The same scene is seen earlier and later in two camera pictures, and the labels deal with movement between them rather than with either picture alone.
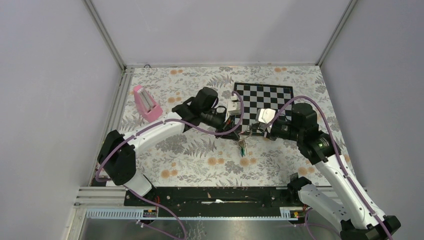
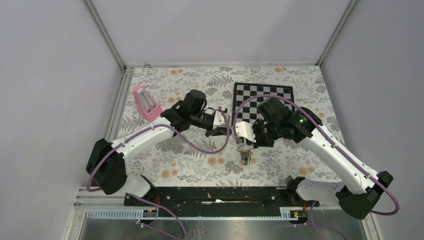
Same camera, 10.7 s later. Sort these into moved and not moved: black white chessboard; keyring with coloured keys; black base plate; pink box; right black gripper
Moved: right black gripper; keyring with coloured keys
Not moved: black white chessboard; black base plate; pink box
